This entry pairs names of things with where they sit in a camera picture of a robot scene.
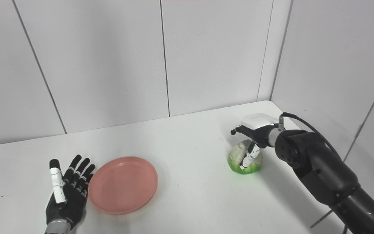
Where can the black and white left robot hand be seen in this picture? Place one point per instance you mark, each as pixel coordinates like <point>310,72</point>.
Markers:
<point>70,201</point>

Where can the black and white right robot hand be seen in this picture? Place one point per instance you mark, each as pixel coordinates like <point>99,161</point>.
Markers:
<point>258,131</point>

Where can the green and white toy cabbage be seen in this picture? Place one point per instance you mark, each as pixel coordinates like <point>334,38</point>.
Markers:
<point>237,156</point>

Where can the pink plastic plate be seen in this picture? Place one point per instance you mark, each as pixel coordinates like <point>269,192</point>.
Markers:
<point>123,185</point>

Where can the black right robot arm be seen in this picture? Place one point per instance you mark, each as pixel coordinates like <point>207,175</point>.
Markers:
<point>323,172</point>

